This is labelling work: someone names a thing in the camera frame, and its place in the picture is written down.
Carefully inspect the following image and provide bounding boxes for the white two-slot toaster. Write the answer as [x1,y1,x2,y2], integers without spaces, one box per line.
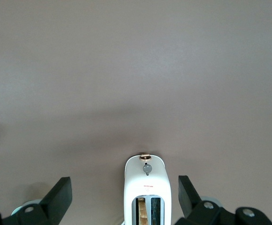
[123,153,173,225]

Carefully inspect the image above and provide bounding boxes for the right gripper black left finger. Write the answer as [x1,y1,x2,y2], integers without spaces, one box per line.
[0,177,73,225]

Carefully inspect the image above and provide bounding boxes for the pale green bowl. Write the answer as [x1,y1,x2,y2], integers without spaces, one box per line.
[10,199,43,216]

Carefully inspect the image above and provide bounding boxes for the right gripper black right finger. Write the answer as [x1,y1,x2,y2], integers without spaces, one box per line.
[175,175,272,225]

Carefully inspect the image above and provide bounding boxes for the brown table cover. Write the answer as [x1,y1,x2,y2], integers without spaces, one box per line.
[0,0,272,225]

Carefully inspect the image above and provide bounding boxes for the toasted bread slice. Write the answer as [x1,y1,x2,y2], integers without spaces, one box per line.
[137,197,149,225]

